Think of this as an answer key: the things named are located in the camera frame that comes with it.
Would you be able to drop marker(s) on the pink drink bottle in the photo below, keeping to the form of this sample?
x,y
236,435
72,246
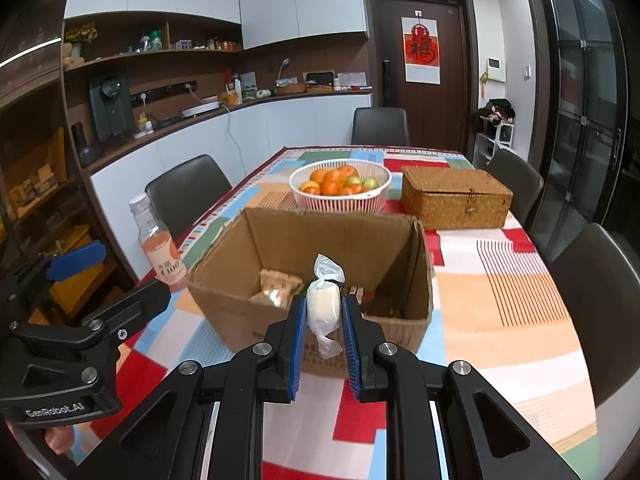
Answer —
x,y
157,250

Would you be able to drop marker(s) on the black framed glass door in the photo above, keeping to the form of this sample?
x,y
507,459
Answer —
x,y
575,110

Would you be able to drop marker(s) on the yellow baby bottle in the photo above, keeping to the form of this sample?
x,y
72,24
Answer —
x,y
143,125

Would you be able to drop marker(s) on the pile of dark clothes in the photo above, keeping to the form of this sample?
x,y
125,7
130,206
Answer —
x,y
497,110

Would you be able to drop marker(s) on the white lower cabinets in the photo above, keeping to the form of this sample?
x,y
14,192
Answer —
x,y
260,130

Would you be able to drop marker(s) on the white round flat appliance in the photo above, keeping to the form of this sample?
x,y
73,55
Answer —
x,y
200,109

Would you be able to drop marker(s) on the pile of orange fruits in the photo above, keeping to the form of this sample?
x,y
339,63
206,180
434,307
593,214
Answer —
x,y
332,182

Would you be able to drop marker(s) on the white upper wall cabinets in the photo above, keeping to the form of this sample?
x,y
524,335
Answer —
x,y
300,5

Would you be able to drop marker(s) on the black water dispenser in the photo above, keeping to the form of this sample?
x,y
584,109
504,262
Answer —
x,y
112,110

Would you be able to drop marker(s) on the dark grey dining chair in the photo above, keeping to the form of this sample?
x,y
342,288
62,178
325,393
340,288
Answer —
x,y
190,185
515,180
600,300
380,125

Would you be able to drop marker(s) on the orange box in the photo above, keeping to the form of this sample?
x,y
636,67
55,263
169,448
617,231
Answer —
x,y
228,98

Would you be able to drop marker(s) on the white round snack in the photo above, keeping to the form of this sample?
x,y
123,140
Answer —
x,y
322,305

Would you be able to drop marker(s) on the yellow flower bouquet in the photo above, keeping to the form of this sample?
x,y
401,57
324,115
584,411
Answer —
x,y
80,32

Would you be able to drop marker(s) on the white wall intercom panel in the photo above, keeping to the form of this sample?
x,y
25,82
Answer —
x,y
495,69

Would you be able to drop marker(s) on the wooden blocks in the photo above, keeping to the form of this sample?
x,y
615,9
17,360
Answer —
x,y
32,182

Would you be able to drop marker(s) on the white slim bottle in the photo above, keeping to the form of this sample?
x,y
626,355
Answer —
x,y
238,92

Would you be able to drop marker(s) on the woven wicker lidded box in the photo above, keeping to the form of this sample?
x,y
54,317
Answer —
x,y
450,200

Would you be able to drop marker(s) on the small green fruit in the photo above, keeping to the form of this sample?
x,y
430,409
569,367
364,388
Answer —
x,y
354,180
369,183

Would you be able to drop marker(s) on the dark brown door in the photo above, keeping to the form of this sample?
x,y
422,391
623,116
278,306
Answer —
x,y
450,110

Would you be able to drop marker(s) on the white plastic fruit basket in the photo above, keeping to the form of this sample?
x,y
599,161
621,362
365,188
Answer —
x,y
345,203

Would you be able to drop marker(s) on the beige teddy bear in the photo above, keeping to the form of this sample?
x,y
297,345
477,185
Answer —
x,y
72,57

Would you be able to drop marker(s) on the woven wicker tray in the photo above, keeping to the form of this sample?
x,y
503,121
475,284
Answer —
x,y
290,89

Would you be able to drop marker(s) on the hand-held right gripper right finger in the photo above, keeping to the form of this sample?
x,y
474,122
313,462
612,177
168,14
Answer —
x,y
350,350

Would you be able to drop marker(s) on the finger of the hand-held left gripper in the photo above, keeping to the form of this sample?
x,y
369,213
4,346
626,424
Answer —
x,y
75,260
145,300

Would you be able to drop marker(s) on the beige snack packet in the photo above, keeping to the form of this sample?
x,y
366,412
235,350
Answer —
x,y
275,285

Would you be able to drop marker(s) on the black tablet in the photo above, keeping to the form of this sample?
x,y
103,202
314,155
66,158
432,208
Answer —
x,y
320,78

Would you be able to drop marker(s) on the person's left hand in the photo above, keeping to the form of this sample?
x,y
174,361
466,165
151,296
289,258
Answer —
x,y
60,439

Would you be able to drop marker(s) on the brown cardboard box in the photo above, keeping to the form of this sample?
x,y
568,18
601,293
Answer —
x,y
325,235

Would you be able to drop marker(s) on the white gooseneck lamp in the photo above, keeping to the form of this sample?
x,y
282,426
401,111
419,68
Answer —
x,y
283,64

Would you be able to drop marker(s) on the white printed sign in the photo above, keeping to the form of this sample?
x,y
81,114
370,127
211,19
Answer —
x,y
353,79

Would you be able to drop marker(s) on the red and white wall calendar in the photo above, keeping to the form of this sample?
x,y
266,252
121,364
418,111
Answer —
x,y
421,50

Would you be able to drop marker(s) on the hanging yellow ornament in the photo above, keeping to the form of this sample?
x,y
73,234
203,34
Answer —
x,y
483,84

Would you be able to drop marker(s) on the green bottle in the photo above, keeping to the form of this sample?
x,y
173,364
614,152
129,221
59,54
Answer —
x,y
155,41

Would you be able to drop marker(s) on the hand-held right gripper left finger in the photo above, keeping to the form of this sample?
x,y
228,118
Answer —
x,y
297,345

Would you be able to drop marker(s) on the white shelf unit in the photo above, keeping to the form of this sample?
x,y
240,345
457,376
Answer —
x,y
482,150

